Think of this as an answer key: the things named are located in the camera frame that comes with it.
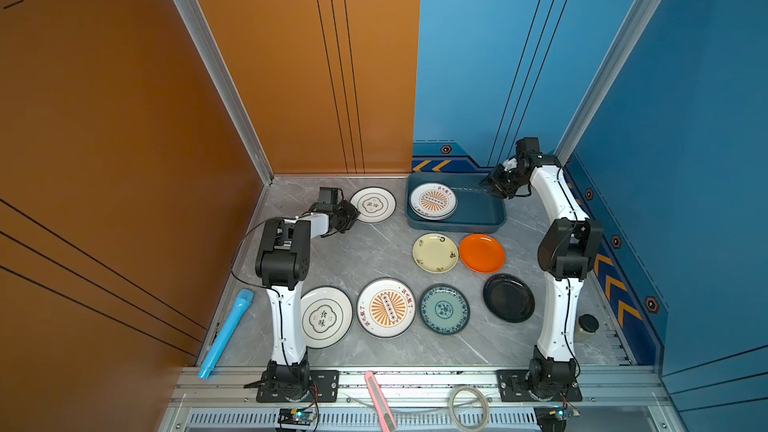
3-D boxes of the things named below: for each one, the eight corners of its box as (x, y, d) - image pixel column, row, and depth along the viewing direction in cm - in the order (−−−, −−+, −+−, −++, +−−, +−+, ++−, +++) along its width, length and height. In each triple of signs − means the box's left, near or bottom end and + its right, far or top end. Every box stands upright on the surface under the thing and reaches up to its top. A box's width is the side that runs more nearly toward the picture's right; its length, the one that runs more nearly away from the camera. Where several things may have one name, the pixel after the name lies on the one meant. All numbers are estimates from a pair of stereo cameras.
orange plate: (462, 273, 95) (463, 270, 93) (457, 237, 104) (458, 234, 102) (507, 273, 95) (509, 270, 93) (498, 237, 104) (499, 234, 102)
